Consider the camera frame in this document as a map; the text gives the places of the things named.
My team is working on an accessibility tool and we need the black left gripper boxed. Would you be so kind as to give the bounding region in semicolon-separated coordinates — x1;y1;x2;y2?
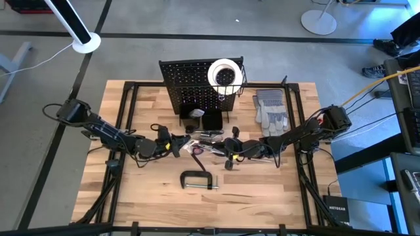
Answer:
156;125;191;159

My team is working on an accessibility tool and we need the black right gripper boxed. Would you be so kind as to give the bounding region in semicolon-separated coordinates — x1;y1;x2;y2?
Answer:
215;126;263;170

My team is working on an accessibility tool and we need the black C-clamp silver screw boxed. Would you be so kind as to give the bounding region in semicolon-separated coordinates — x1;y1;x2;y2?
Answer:
179;170;220;191

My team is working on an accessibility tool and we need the white tape roll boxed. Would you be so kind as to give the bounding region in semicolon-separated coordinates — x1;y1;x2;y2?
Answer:
207;58;243;96

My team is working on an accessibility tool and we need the tall black plastic bin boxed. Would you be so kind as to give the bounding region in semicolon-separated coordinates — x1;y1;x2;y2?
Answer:
179;104;201;127

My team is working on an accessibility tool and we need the short black plastic bin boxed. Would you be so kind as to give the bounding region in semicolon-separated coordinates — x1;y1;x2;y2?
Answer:
201;109;224;131

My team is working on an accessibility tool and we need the black metal pegboard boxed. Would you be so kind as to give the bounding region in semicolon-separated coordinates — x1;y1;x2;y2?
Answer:
159;56;244;112

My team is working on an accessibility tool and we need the grey folded cloth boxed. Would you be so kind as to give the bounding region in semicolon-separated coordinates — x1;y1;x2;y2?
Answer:
252;88;290;138

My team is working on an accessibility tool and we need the black Netgear box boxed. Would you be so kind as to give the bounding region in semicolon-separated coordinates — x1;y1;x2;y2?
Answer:
322;195;350;224

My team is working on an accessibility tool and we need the white round stand base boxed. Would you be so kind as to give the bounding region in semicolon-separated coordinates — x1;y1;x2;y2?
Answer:
301;0;338;36

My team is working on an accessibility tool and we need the person's shoe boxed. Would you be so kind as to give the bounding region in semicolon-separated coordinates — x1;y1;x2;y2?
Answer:
373;38;402;57
362;64;388;79

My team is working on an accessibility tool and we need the grey side desk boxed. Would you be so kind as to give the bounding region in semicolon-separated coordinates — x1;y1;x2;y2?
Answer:
383;58;420;155

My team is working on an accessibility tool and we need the grey table leg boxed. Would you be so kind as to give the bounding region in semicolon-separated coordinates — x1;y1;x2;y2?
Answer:
0;41;33;104

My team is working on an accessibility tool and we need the black keyboard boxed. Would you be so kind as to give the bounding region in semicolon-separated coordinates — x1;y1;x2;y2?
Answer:
406;69;420;109

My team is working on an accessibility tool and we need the red black crate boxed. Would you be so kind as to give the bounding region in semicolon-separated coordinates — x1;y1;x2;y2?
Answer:
5;0;55;14

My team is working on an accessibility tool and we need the person's leg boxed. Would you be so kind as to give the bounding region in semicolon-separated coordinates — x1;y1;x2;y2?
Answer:
390;12;420;50

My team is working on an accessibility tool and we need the black grey tool handle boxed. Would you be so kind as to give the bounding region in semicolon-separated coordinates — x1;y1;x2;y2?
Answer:
193;129;226;137

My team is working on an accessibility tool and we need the black aluminium rig frame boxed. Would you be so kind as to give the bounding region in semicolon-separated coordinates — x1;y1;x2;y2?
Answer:
68;80;352;236

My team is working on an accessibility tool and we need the black wire basket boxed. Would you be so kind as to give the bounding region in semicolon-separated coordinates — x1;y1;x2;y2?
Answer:
173;64;247;98

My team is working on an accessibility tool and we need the white power cable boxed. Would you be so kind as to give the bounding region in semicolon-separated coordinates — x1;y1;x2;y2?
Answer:
0;42;75;78

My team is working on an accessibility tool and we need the yellow cable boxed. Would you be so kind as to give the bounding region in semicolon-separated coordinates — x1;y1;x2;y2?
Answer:
341;65;420;108

